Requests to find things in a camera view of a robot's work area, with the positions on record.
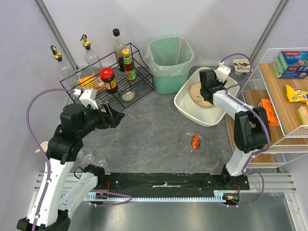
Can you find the floral ceramic plate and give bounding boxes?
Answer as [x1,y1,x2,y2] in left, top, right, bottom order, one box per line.
[189,82,214,108]

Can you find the glass jar with rice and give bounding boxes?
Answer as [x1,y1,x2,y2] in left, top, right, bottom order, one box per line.
[119,81,135,102]

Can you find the red lid sauce jar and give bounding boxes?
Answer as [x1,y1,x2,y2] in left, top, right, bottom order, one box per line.
[100,68,118,94]

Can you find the clear plastic cup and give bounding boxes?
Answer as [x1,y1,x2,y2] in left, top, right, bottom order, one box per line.
[77,148,94,163]
[93,154,107,168]

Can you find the yellow cap chili sauce bottle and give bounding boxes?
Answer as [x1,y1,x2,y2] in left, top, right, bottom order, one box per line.
[122,48,137,81]

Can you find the glass oil bottle gold spout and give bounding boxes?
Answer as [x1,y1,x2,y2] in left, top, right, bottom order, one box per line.
[80,34,103,86]

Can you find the dark soy sauce bottle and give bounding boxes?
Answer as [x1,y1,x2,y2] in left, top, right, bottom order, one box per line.
[113,28,126,72]

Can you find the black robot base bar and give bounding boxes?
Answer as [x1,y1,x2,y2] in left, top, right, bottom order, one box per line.
[95,173,250,198]

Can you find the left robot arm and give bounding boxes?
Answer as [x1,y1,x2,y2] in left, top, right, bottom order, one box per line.
[17,103,125,231]

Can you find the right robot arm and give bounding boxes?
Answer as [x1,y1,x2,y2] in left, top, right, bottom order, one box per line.
[199,69,271,184]

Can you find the white plastic basin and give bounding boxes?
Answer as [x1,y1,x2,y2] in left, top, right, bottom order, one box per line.
[174,67,244,127]

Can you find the orange snack packet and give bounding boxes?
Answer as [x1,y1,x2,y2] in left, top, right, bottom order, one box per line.
[79,73,106,91]

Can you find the chocolate pudding cup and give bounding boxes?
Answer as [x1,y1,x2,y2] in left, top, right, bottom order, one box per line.
[233,59,251,76]

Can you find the beige pump soap bottle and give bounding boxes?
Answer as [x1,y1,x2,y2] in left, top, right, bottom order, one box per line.
[35,141,48,154]

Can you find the green trash bin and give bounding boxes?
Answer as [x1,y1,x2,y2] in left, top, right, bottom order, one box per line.
[144,36,195,94]

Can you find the clear trash bag liner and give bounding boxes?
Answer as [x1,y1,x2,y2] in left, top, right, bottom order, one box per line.
[144,36,195,77]

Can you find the orange food piece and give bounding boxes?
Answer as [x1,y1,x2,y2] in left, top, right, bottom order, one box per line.
[191,135,201,150]

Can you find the orange pink box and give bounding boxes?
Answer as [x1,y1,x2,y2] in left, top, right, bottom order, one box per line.
[258,99,279,127]

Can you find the green sponge pack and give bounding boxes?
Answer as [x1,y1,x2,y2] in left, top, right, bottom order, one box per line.
[272,51,308,79]

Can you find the yellow snack bag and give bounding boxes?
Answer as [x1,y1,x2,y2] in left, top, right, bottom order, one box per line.
[286,85,308,104]

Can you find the yellow sponge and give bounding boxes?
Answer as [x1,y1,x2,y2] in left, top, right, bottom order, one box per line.
[297,106,308,125]

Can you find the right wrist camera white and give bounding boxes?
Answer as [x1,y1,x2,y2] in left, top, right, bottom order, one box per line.
[215,62,231,82]

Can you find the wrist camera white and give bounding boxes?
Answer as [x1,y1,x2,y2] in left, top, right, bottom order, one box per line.
[215,62,231,82]
[73,88,99,110]

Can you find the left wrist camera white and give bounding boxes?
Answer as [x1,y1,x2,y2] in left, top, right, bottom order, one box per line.
[73,88,99,110]

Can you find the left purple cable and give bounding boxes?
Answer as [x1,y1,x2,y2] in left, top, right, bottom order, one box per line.
[26,88,133,231]

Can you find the black wire rack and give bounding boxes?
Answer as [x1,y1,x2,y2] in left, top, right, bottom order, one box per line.
[59,42,154,113]

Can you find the white wire shelf unit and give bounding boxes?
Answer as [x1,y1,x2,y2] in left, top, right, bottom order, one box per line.
[237,48,308,169]

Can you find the grey cable duct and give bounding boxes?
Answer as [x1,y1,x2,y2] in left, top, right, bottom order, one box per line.
[33,190,260,202]

